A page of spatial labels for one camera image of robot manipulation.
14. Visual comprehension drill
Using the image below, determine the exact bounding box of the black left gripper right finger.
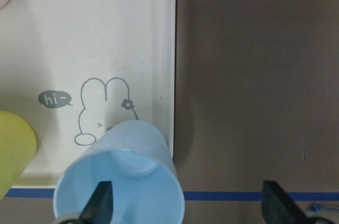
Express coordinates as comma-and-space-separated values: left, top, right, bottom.
261, 181, 315, 223

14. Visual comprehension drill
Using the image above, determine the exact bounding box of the light blue cup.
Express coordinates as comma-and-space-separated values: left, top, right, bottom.
53, 120, 185, 223

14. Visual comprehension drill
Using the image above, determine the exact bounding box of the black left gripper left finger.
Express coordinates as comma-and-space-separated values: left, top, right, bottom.
79, 181, 113, 224

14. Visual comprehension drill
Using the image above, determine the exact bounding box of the cream bunny tray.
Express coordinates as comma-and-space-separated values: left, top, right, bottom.
1, 0, 175, 188

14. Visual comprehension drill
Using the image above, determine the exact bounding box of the yellow cup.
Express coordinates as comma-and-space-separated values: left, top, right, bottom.
1, 111, 37, 199

